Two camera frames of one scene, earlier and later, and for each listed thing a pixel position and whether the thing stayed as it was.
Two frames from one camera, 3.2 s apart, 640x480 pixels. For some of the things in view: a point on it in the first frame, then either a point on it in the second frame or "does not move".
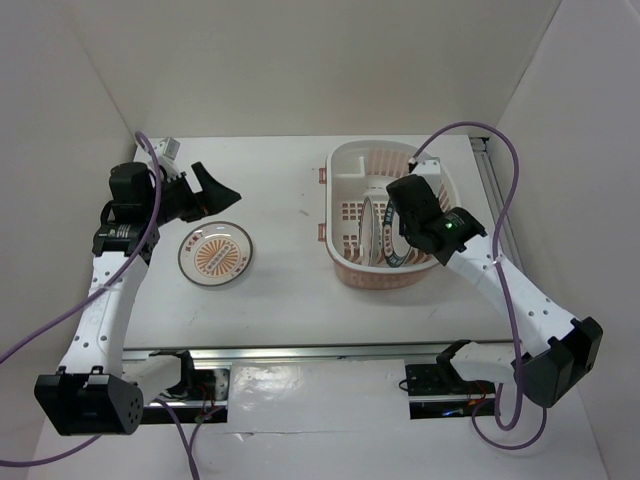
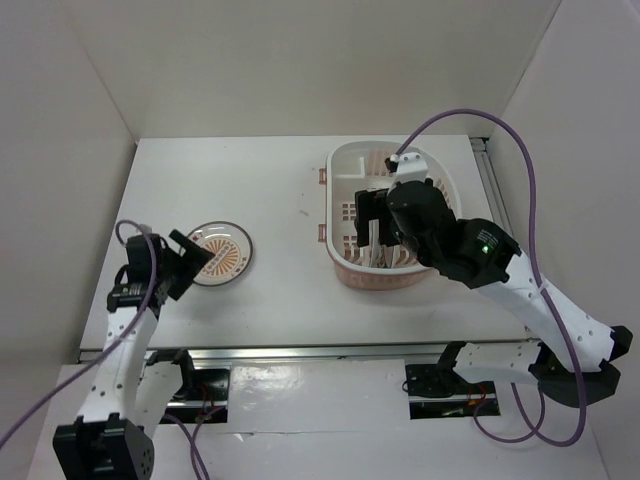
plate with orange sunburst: (215, 253) does not move
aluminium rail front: (149, 356) does not move
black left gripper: (214, 197) → (194, 256)
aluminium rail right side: (494, 192) does not move
